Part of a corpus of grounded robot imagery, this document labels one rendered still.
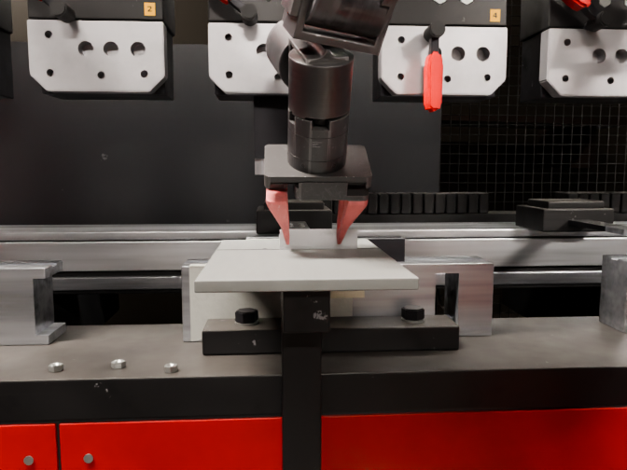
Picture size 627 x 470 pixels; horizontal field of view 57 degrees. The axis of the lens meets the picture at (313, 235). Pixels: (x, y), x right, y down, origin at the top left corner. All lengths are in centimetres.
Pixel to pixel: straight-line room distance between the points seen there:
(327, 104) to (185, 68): 77
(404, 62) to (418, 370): 35
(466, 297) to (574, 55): 32
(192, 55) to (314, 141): 76
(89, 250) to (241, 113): 44
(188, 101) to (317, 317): 83
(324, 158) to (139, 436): 35
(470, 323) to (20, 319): 55
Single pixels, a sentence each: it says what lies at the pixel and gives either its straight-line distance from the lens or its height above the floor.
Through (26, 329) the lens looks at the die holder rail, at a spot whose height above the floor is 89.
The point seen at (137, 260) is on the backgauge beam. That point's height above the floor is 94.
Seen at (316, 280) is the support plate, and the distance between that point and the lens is 46.
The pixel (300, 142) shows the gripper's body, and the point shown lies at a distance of 54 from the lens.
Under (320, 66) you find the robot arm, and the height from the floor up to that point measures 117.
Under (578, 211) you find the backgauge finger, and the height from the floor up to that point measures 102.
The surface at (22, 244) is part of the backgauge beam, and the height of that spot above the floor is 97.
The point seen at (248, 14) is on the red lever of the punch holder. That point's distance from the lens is 67.
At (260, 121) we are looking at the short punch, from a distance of 73.
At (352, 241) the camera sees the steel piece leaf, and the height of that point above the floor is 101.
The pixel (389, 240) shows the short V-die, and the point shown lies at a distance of 74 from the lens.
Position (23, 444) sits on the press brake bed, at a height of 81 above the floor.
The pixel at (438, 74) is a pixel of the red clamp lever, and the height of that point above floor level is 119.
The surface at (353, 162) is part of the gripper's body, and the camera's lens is 57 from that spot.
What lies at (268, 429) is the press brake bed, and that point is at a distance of 65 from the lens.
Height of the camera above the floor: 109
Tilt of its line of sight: 7 degrees down
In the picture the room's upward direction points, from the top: straight up
